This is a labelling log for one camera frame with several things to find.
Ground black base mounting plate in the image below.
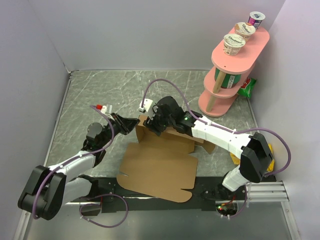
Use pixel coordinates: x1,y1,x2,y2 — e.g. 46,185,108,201
72,176,248,213

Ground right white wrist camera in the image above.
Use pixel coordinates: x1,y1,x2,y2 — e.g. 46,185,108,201
138,98,154,114

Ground brown cardboard box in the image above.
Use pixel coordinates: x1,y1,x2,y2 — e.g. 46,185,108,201
116,115,216,203

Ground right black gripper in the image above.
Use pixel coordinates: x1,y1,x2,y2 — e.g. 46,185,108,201
143,104,175,136

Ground middle Chobani yogurt cup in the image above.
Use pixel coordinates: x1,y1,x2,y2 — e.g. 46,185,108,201
234,22,256,42

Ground yellow chip bag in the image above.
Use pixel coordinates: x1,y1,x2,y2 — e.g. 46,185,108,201
229,143,276,175

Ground green can on shelf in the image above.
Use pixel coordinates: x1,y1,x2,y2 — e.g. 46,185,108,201
220,73,242,89

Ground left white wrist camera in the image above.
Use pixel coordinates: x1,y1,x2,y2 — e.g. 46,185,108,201
96,104,113,118

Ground purple white yogurt cup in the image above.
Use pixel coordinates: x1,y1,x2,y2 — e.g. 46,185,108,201
248,11,266,30

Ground chobani yogurt cup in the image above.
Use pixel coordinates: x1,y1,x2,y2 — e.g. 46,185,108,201
234,22,256,42
223,33,246,56

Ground pink tiered wooden shelf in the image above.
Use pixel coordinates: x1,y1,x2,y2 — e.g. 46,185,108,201
198,27,270,117

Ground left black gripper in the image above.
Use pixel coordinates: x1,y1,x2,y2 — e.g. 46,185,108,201
99,113,140,147

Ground front Chobani yogurt cup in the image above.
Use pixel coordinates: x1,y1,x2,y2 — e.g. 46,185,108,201
223,33,246,56

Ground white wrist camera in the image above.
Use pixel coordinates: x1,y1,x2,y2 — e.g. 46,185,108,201
138,98,154,114
96,104,113,118

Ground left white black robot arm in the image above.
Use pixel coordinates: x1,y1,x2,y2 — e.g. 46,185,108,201
17,113,140,220

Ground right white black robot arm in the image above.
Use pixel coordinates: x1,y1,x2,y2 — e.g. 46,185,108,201
139,96,273,200

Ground green chip bag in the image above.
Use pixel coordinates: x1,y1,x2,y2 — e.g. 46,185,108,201
237,77,257,99

